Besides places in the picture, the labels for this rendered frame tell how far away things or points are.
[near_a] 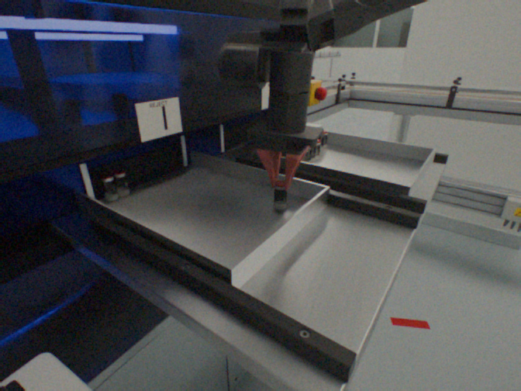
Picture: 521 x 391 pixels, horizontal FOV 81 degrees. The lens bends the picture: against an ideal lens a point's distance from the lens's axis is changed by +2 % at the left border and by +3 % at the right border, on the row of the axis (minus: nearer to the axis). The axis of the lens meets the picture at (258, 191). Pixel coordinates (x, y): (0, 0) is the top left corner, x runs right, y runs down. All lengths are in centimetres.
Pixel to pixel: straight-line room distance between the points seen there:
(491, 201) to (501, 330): 57
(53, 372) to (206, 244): 22
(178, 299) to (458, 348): 140
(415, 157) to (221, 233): 54
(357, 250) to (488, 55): 182
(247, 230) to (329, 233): 12
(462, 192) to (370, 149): 90
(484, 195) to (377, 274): 132
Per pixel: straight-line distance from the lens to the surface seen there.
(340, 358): 29
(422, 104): 159
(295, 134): 43
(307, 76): 43
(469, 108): 157
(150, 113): 53
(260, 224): 47
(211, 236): 45
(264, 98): 77
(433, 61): 219
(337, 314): 35
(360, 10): 47
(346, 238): 46
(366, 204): 52
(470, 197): 170
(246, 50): 45
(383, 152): 84
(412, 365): 150
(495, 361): 167
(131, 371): 75
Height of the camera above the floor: 113
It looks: 26 degrees down
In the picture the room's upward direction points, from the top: straight up
